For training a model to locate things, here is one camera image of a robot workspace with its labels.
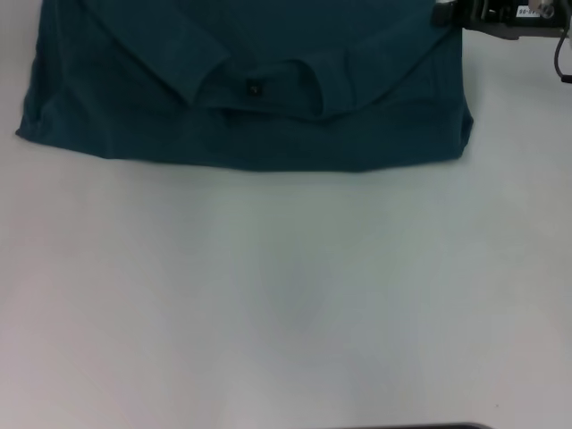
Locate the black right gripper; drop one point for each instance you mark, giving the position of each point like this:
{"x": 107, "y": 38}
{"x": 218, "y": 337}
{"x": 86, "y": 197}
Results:
{"x": 514, "y": 20}

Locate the teal t-shirt with beige print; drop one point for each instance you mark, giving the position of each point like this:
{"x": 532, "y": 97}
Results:
{"x": 250, "y": 125}

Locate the dark robot torso part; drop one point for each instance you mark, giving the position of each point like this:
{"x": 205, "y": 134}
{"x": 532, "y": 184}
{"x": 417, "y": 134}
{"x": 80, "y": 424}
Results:
{"x": 442, "y": 426}

